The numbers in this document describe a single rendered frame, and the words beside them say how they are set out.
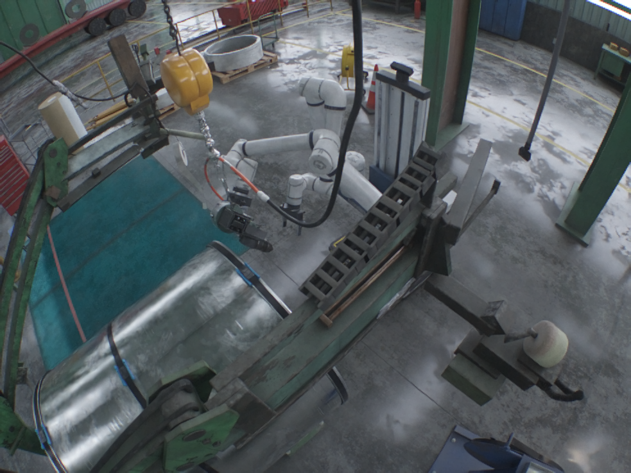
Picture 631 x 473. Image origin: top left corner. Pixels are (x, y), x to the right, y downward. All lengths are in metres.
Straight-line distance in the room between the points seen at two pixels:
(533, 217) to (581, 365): 1.69
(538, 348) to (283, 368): 0.64
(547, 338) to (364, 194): 1.12
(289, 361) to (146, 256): 3.17
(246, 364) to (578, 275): 3.49
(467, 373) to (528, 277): 2.44
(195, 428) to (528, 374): 0.83
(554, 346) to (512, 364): 0.13
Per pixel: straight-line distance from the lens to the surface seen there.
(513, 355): 1.01
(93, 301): 3.87
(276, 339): 0.61
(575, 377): 3.24
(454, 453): 2.64
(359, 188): 1.66
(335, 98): 1.81
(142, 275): 3.65
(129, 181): 5.02
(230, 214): 1.53
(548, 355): 0.97
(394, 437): 2.57
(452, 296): 0.94
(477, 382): 1.06
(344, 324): 0.76
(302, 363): 0.74
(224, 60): 6.92
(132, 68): 1.86
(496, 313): 0.90
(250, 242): 1.57
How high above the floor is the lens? 2.54
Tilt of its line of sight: 51 degrees down
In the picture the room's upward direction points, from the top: 8 degrees counter-clockwise
